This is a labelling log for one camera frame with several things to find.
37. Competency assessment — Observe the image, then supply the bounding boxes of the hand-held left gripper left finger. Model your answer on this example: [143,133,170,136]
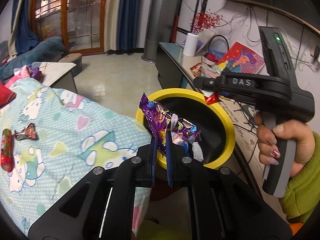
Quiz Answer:
[27,135,158,240]

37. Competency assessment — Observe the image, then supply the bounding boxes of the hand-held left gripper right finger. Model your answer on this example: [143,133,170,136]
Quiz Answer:
[166,132,293,240]

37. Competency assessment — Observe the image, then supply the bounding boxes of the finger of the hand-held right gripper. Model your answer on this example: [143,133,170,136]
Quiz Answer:
[216,89,256,105]
[194,76,227,92]

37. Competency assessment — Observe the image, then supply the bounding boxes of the small red wrapper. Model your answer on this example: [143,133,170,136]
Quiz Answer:
[205,92,221,105]

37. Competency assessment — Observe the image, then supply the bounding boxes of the yellow rimmed black bin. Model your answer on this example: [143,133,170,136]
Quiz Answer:
[135,88,236,170]

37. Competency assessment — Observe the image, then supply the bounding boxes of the purple snack wrapper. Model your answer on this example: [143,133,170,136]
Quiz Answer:
[139,92,202,159]

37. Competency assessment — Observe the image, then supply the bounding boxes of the person's green sleeved right forearm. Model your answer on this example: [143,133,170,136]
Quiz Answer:
[279,131,320,224]

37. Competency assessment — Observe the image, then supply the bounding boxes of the person's right hand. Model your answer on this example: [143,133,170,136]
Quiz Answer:
[254,112,315,173]

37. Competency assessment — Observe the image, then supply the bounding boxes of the red snack packet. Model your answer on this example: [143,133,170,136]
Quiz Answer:
[190,62,203,78]

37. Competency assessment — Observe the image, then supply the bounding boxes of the colourful picture book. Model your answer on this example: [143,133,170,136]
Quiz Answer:
[216,41,265,76]

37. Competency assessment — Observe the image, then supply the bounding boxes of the grey tower air conditioner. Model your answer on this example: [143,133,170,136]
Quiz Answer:
[141,0,186,65]

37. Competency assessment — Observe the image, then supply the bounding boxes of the cartoon cat printed blanket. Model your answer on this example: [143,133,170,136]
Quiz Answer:
[0,79,157,240]

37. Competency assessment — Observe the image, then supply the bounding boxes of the blue curtain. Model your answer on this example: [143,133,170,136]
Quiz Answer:
[10,0,38,56]
[117,0,137,50]

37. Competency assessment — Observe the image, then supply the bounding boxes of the beige curtain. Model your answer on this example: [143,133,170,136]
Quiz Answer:
[103,0,123,53]

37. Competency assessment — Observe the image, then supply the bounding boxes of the round stool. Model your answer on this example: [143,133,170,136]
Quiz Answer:
[58,53,83,77]

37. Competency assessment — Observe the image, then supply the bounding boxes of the small dark wrapper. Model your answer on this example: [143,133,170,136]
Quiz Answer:
[14,123,39,141]

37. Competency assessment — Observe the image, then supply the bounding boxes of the grey coffee table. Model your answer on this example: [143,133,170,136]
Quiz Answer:
[37,61,78,93]

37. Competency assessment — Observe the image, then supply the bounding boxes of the purple bag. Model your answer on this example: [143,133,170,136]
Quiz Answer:
[29,66,43,79]

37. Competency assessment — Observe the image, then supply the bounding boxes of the red candy tube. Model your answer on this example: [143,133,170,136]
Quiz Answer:
[0,129,13,173]

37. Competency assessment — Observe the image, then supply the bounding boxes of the wooden framed glass door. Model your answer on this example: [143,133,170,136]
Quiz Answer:
[30,0,112,55]

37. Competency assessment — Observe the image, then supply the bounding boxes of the pink striped cloth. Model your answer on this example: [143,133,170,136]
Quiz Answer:
[5,66,31,88]

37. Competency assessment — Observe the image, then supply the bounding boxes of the blue sofa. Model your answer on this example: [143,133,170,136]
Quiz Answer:
[0,36,65,83]

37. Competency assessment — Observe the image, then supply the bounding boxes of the red jacket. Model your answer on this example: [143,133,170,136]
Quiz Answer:
[0,82,17,108]

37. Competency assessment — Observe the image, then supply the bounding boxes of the basket with black hoop handle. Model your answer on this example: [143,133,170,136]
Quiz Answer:
[201,35,230,66]

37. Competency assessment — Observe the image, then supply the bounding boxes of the black cable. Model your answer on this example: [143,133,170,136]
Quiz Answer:
[232,102,258,131]

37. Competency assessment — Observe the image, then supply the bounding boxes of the white wall cables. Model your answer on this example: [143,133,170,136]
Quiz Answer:
[229,5,320,71]

